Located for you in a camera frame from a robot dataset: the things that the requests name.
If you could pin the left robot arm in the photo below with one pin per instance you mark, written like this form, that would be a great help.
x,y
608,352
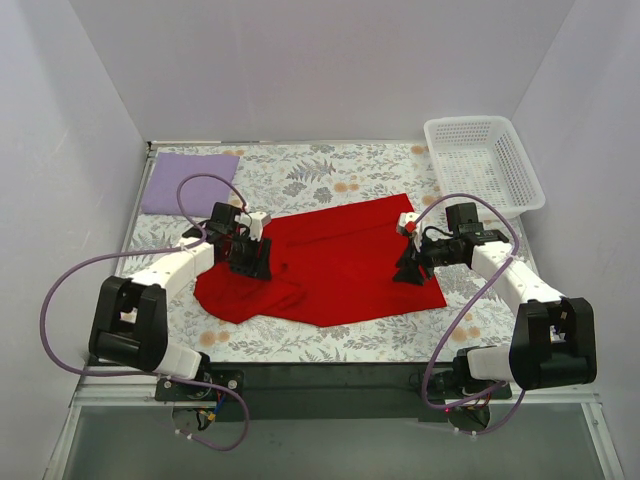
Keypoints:
x,y
130,326

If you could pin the aluminium frame rail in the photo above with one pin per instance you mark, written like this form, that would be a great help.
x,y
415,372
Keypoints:
x,y
140,391

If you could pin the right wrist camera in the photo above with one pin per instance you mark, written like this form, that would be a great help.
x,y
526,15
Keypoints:
x,y
410,226

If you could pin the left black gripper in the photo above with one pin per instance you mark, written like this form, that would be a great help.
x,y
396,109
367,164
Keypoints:
x,y
252,257

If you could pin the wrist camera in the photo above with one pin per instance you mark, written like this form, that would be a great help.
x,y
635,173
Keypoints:
x,y
410,226
252,224

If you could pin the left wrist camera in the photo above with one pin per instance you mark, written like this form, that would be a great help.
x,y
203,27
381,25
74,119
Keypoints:
x,y
252,224

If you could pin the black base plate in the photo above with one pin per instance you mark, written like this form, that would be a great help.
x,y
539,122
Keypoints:
x,y
304,391

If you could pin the folded purple t shirt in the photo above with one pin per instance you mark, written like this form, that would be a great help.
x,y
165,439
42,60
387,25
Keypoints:
x,y
198,195

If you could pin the red t shirt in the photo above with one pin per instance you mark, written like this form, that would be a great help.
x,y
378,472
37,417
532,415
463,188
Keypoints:
x,y
329,267

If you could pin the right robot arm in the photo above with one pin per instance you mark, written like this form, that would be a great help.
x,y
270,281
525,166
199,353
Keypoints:
x,y
553,341

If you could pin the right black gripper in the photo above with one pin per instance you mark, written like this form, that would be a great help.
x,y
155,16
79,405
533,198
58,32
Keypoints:
x,y
417,256

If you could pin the white plastic basket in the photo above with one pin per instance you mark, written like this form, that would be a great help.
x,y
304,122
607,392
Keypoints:
x,y
484,156

